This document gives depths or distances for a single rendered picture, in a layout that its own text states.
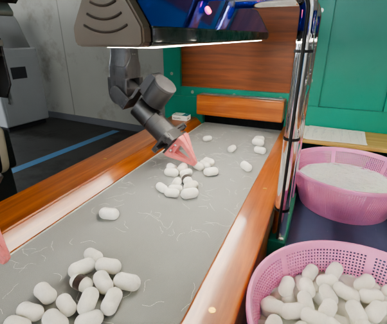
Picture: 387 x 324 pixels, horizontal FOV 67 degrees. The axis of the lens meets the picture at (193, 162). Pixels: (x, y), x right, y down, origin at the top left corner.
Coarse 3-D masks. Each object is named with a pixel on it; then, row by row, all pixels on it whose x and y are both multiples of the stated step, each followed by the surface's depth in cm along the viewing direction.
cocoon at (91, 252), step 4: (88, 248) 44; (92, 248) 44; (84, 252) 44; (88, 252) 43; (92, 252) 43; (96, 252) 43; (100, 252) 44; (84, 256) 44; (88, 256) 43; (92, 256) 43; (96, 256) 43; (100, 256) 43
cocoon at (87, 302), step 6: (90, 288) 37; (84, 294) 36; (90, 294) 36; (96, 294) 37; (84, 300) 35; (90, 300) 35; (96, 300) 36; (78, 306) 35; (84, 306) 35; (90, 306) 35; (78, 312) 35; (84, 312) 34
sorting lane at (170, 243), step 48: (192, 144) 92; (240, 144) 92; (144, 192) 63; (240, 192) 63; (48, 240) 49; (96, 240) 49; (144, 240) 49; (192, 240) 49; (0, 288) 39; (144, 288) 39; (192, 288) 39
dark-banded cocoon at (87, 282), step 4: (72, 276) 39; (72, 280) 38; (84, 280) 38; (88, 280) 38; (80, 284) 38; (84, 284) 38; (88, 284) 38; (92, 284) 39; (80, 288) 38; (84, 288) 38
